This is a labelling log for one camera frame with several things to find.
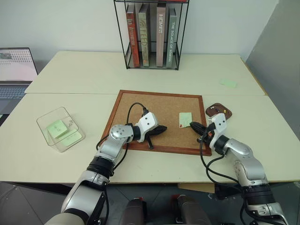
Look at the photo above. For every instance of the wood framed cork board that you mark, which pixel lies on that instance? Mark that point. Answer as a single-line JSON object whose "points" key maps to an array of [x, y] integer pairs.
{"points": [[161, 110]]}

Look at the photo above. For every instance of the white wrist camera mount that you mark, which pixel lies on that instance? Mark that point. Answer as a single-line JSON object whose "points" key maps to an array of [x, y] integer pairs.
{"points": [[147, 122], [219, 124]]}

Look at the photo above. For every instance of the tan book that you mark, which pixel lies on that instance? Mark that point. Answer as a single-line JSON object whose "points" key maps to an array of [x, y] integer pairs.
{"points": [[161, 37]]}

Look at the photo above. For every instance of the brown wooden tray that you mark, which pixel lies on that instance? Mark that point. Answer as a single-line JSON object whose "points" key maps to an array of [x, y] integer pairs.
{"points": [[219, 113]]}

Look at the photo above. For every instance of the red book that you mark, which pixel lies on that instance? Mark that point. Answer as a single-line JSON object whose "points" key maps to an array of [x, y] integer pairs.
{"points": [[133, 37]]}

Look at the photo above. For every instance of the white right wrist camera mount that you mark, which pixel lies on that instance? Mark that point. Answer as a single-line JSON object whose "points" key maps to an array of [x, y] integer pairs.
{"points": [[219, 124]]}

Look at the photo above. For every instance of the dark brown rounded shape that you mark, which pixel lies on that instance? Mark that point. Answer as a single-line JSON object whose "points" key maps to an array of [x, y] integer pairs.
{"points": [[136, 212], [189, 211]]}

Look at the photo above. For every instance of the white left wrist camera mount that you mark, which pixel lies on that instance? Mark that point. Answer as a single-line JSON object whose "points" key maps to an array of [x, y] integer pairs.
{"points": [[147, 122]]}

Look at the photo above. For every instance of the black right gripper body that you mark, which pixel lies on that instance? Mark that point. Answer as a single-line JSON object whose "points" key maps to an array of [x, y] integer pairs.
{"points": [[206, 135]]}

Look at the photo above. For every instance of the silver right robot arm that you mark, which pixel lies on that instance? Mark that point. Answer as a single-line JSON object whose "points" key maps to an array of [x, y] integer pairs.
{"points": [[246, 161]]}

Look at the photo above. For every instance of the green sticky note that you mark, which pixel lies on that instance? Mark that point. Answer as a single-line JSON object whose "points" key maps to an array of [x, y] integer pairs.
{"points": [[71, 138], [185, 118], [57, 129]]}

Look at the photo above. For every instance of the clear plastic box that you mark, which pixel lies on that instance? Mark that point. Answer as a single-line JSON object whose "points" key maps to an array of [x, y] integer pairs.
{"points": [[58, 138]]}

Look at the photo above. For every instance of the small grey pushpin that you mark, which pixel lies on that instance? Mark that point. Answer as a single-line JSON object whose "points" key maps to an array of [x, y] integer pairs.
{"points": [[70, 123]]}

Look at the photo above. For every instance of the grey green book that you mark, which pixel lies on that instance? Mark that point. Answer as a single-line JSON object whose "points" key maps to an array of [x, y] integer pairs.
{"points": [[172, 39]]}

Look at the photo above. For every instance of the brown cardboard piece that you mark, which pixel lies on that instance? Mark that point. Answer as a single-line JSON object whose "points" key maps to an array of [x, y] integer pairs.
{"points": [[195, 188]]}

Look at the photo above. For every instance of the grey laptop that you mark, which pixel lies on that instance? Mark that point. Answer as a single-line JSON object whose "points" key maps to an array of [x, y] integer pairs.
{"points": [[14, 70]]}

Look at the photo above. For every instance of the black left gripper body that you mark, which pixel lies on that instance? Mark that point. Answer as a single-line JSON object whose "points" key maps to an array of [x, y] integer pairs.
{"points": [[154, 131]]}

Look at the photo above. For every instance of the olive book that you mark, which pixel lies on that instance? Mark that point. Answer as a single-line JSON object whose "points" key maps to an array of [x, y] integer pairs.
{"points": [[144, 39]]}

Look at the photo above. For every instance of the black block under table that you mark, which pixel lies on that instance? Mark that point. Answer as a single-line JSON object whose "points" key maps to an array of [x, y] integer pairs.
{"points": [[225, 191]]}

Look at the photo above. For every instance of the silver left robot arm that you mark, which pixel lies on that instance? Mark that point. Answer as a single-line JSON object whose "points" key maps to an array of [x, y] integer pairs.
{"points": [[110, 146]]}

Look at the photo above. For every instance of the green sticky note pad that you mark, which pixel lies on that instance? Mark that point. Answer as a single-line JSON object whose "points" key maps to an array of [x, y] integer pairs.
{"points": [[228, 83]]}

